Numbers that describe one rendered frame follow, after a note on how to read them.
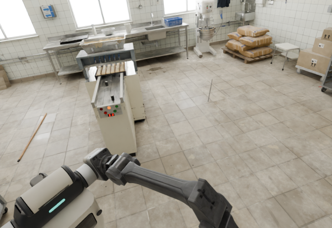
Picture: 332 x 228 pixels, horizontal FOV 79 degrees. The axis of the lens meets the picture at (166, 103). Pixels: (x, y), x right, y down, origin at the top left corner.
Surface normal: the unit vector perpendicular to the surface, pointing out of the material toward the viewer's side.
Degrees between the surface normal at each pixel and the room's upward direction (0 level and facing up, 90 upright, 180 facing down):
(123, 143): 90
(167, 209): 0
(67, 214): 0
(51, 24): 90
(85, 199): 0
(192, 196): 17
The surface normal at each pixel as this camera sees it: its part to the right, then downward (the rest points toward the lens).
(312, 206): -0.10, -0.85
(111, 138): 0.18, 0.50
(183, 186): -0.39, -0.81
